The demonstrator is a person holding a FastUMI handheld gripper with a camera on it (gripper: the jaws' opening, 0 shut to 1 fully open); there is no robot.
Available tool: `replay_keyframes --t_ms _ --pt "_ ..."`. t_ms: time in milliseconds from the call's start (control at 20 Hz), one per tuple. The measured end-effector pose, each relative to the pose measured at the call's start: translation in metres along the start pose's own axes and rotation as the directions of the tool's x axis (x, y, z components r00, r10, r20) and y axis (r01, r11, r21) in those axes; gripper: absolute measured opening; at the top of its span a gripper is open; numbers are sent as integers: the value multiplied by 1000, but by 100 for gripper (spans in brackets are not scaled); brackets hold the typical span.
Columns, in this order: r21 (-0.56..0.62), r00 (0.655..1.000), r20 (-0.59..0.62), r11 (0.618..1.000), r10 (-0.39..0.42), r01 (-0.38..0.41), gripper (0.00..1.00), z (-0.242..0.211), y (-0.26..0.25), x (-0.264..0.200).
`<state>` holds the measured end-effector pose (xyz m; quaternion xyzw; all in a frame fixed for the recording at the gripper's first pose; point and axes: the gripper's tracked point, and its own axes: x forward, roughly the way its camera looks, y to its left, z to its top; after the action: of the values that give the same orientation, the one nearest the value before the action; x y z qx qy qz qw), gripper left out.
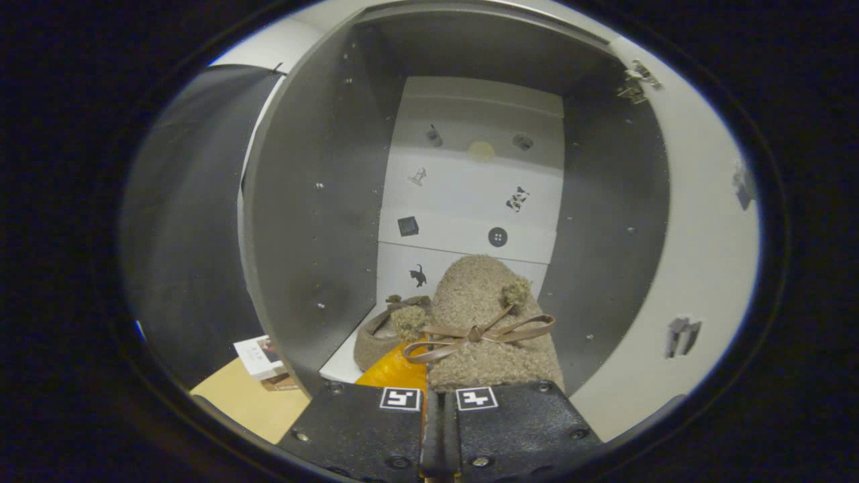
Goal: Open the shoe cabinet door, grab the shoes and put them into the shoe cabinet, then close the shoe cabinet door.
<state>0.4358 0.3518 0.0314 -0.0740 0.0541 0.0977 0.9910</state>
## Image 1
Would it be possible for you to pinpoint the white book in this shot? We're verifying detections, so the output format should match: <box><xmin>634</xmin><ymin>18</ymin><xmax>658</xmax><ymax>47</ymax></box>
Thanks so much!
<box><xmin>233</xmin><ymin>335</ymin><xmax>290</xmax><ymax>382</ymax></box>

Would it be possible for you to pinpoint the metal door hinge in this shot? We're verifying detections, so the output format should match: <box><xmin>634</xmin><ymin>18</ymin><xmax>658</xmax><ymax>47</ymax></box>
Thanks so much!
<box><xmin>617</xmin><ymin>59</ymin><xmax>663</xmax><ymax>105</ymax></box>

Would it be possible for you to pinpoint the brown fuzzy slipper shoe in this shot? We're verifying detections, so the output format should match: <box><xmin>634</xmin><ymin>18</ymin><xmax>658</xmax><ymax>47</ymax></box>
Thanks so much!
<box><xmin>353</xmin><ymin>294</ymin><xmax>434</xmax><ymax>374</ymax></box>
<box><xmin>403</xmin><ymin>254</ymin><xmax>566</xmax><ymax>394</ymax></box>

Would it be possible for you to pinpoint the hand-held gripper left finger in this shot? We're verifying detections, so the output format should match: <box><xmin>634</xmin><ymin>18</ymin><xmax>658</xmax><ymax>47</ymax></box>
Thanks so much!
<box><xmin>278</xmin><ymin>342</ymin><xmax>438</xmax><ymax>481</ymax></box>

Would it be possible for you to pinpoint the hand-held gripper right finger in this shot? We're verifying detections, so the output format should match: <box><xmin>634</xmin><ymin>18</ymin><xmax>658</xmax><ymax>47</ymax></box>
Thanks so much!
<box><xmin>439</xmin><ymin>380</ymin><xmax>602</xmax><ymax>479</ymax></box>

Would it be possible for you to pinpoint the grey shoe cabinet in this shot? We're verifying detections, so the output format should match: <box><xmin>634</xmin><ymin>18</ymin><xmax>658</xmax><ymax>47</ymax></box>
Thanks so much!
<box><xmin>238</xmin><ymin>1</ymin><xmax>672</xmax><ymax>403</ymax></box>

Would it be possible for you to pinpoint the black backdrop cloth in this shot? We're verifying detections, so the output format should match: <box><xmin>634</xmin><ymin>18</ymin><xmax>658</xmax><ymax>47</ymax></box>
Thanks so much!
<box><xmin>119</xmin><ymin>64</ymin><xmax>285</xmax><ymax>391</ymax></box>

